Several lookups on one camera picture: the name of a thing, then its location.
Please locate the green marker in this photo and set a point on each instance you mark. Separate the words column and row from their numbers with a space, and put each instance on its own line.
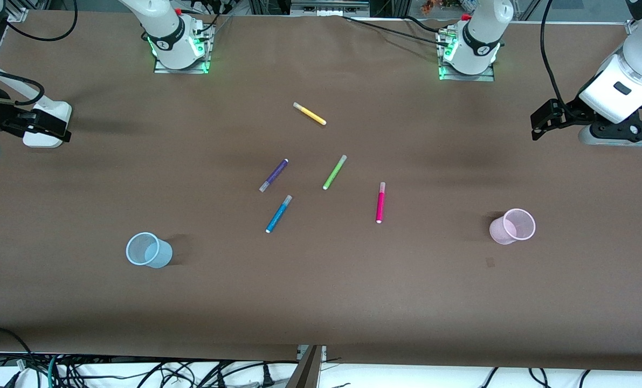
column 335, row 172

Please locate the yellow marker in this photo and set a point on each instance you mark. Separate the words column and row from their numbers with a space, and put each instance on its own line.
column 310, row 113

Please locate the blue marker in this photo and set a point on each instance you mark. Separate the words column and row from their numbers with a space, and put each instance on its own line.
column 278, row 214

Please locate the purple marker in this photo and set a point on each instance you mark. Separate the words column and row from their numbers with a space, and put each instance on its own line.
column 274, row 175

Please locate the blue plastic cup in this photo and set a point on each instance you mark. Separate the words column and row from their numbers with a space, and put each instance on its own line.
column 161, row 256

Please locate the white desk lamp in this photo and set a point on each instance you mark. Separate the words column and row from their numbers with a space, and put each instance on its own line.
column 40, row 141

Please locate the aluminium frame profile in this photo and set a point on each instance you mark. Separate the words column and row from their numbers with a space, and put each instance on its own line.
column 629, row 27
column 18, row 11

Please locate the grey metal box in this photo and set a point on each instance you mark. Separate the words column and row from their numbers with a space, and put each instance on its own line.
column 329, row 6

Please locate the pink marker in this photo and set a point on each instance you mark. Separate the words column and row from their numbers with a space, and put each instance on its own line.
column 380, row 202

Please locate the dark table leg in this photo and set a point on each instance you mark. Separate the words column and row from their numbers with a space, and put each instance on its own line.
column 304, row 372

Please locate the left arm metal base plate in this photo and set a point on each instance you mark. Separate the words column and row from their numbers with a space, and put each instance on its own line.
column 488, row 77

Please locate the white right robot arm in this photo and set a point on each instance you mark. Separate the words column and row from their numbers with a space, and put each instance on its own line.
column 164, row 21

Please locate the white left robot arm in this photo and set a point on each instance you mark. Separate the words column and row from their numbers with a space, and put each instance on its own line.
column 482, row 21

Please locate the black power plug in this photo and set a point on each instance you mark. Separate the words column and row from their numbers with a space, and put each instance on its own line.
column 268, row 377

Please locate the pink plastic cup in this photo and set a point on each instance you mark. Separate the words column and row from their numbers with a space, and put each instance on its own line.
column 498, row 230

